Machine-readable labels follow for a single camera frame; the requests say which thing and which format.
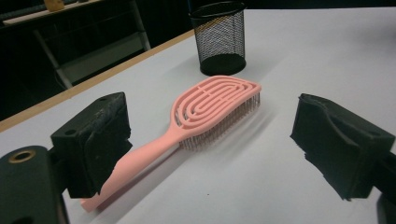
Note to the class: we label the amber glass bottle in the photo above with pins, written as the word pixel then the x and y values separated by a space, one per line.
pixel 53 5

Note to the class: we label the pink hairbrush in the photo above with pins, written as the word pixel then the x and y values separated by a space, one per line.
pixel 186 124

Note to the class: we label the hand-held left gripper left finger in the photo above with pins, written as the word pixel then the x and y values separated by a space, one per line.
pixel 93 140

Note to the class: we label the black mesh pen holder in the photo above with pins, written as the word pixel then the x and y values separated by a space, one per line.
pixel 220 40

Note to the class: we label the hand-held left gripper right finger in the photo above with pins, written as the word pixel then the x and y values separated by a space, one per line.
pixel 336 146

